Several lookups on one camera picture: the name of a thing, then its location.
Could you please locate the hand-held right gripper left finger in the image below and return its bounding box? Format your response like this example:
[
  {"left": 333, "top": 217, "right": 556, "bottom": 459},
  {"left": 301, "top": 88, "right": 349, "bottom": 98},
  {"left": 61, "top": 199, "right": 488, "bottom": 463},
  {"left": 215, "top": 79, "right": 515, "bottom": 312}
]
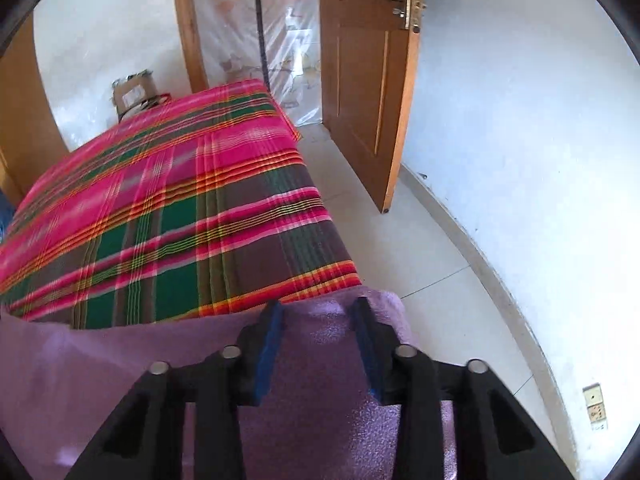
[{"left": 65, "top": 299, "right": 286, "bottom": 480}]

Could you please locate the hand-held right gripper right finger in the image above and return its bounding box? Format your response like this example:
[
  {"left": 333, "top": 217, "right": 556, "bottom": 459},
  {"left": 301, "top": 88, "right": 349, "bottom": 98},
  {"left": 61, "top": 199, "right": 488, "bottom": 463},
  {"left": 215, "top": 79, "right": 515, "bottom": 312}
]
[{"left": 350, "top": 297, "right": 576, "bottom": 480}]

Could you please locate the purple fleece garment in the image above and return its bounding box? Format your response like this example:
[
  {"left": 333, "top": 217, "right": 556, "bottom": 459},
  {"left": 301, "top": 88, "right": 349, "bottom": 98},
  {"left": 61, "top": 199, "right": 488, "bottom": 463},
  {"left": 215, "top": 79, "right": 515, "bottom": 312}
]
[{"left": 0, "top": 285, "right": 458, "bottom": 480}]

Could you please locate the pink green plaid bed blanket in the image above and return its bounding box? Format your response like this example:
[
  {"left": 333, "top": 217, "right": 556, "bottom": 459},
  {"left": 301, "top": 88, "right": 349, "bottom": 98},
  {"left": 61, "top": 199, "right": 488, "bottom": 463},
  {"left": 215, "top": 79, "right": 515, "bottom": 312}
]
[{"left": 0, "top": 79, "right": 365, "bottom": 331}]

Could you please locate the wooden door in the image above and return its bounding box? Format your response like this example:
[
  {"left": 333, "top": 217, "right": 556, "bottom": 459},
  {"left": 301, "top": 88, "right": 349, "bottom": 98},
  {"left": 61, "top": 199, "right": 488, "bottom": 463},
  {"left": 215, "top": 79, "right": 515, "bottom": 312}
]
[{"left": 318, "top": 0, "right": 426, "bottom": 215}]

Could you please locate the cardboard box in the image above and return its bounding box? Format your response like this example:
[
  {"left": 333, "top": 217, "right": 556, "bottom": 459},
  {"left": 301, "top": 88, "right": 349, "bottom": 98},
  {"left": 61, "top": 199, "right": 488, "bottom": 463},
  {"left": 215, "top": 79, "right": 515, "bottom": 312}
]
[{"left": 111, "top": 71, "right": 173, "bottom": 123}]

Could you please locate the clear plastic curtain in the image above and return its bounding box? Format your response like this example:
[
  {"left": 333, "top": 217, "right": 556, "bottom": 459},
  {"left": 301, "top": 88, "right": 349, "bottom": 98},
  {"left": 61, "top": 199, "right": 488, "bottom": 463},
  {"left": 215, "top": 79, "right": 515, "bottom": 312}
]
[{"left": 192, "top": 0, "right": 323, "bottom": 128}]

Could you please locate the black curtain pole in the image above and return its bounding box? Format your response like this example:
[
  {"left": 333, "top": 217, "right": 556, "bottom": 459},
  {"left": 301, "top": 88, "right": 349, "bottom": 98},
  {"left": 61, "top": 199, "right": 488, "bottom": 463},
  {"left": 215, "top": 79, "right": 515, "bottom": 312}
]
[{"left": 250, "top": 0, "right": 273, "bottom": 98}]

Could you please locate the wooden wardrobe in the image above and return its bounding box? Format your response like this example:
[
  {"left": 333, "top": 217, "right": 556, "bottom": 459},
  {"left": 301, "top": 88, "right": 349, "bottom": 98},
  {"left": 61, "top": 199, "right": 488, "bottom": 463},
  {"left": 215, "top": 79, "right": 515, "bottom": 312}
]
[{"left": 0, "top": 10, "right": 71, "bottom": 206}]

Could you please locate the metal door lock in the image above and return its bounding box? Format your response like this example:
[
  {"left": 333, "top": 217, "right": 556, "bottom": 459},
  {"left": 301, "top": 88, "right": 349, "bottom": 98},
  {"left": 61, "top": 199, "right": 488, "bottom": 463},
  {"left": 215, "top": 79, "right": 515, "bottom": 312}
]
[{"left": 387, "top": 0, "right": 428, "bottom": 35}]

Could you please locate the wall socket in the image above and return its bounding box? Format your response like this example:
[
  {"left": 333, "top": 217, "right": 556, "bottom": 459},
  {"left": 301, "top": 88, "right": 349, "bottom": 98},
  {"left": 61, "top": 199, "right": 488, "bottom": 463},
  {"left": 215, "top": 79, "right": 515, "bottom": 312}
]
[{"left": 582, "top": 384, "right": 610, "bottom": 431}]

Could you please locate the wooden door frame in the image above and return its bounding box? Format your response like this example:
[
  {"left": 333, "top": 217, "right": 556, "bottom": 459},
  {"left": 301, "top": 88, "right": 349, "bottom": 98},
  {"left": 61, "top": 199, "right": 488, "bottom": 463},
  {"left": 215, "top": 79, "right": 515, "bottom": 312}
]
[{"left": 171, "top": 0, "right": 210, "bottom": 95}]

